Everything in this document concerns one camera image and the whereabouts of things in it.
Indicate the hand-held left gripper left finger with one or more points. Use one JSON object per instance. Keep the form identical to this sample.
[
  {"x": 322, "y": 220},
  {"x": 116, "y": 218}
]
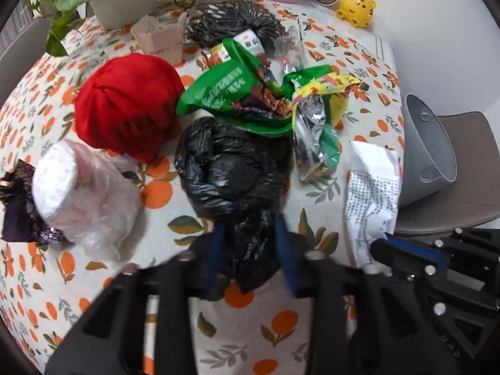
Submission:
[{"x": 214, "y": 258}]

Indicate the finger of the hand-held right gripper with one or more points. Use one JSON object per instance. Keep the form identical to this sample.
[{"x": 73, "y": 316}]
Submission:
[
  {"x": 414, "y": 248},
  {"x": 381, "y": 252}
]

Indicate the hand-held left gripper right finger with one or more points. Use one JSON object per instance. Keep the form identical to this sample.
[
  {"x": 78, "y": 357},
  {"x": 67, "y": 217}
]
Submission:
[{"x": 283, "y": 259}]

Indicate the white printed paper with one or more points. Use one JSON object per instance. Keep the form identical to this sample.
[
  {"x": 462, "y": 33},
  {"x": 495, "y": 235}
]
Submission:
[{"x": 371, "y": 203}]

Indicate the black plastic bag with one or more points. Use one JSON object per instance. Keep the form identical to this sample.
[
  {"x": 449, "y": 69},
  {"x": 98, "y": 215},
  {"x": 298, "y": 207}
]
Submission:
[{"x": 234, "y": 175}]

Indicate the grey trash bin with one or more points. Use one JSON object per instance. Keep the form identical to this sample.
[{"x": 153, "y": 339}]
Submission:
[{"x": 425, "y": 144}]

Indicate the dark grey foam net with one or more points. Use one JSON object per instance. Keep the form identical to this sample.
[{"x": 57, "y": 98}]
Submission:
[{"x": 230, "y": 23}]

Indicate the orange print tablecloth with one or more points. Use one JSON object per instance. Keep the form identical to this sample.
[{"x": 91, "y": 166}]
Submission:
[{"x": 234, "y": 320}]

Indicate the beige chair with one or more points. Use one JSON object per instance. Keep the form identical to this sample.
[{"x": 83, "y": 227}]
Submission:
[{"x": 468, "y": 164}]

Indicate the clear plastic bag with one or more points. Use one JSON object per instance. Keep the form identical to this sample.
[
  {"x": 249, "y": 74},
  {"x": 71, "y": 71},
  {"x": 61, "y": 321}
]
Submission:
[{"x": 93, "y": 203}]

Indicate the yellow green snack wrapper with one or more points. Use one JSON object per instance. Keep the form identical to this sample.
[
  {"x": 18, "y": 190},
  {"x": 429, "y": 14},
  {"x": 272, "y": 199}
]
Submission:
[{"x": 312, "y": 121}]

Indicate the green plastic bag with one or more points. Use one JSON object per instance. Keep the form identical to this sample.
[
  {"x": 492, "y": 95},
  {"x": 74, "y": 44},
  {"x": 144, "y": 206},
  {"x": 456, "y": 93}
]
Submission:
[{"x": 230, "y": 90}]

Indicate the red plastic bag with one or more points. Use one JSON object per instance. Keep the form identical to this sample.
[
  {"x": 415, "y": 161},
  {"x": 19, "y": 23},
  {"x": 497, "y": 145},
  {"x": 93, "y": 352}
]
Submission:
[{"x": 125, "y": 101}]

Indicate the purple wrapper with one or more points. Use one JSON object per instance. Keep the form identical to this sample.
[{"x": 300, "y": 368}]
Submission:
[{"x": 17, "y": 215}]

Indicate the clear plastic wrapper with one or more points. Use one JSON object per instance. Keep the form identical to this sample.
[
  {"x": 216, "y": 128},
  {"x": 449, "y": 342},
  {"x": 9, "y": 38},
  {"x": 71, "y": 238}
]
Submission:
[{"x": 287, "y": 49}]

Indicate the white yellow packet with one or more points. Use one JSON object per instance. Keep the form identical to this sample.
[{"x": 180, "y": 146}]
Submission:
[{"x": 250, "y": 43}]

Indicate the yellow tiger toy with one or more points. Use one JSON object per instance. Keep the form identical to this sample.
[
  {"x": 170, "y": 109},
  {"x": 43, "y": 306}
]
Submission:
[{"x": 356, "y": 7}]

